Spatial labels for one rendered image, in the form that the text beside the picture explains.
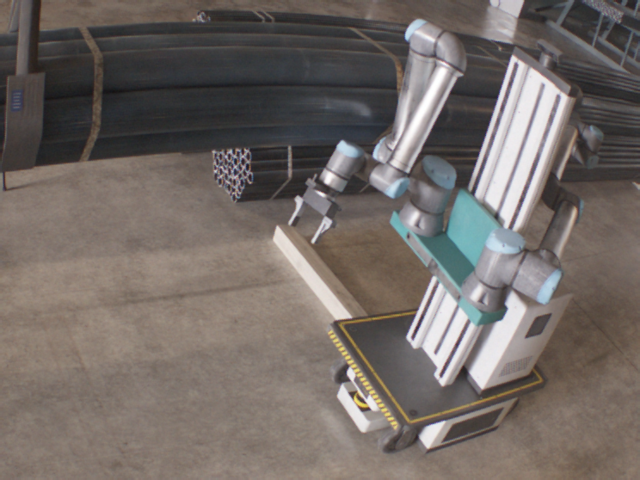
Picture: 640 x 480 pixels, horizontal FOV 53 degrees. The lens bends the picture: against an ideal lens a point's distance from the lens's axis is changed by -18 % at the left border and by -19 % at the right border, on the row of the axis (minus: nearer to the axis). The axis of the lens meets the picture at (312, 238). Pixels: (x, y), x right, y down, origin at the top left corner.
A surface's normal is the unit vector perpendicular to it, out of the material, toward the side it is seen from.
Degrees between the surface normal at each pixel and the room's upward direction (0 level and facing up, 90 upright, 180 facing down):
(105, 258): 0
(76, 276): 0
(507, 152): 90
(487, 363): 90
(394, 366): 0
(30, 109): 60
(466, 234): 90
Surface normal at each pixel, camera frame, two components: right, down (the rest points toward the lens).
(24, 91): 0.54, 0.10
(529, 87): -0.87, 0.05
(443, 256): 0.25, -0.81
